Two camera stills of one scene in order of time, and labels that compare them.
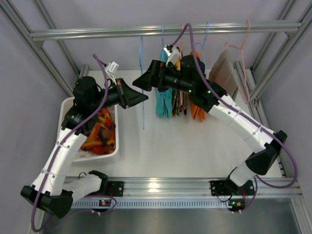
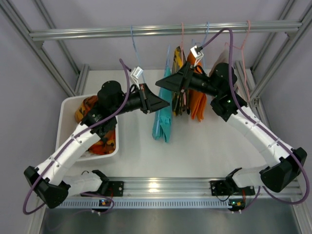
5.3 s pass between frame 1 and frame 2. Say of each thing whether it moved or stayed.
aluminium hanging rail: stayed
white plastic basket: stayed
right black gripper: moved
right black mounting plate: stayed
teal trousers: moved
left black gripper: moved
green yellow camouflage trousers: stayed
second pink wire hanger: stayed
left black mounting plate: stayed
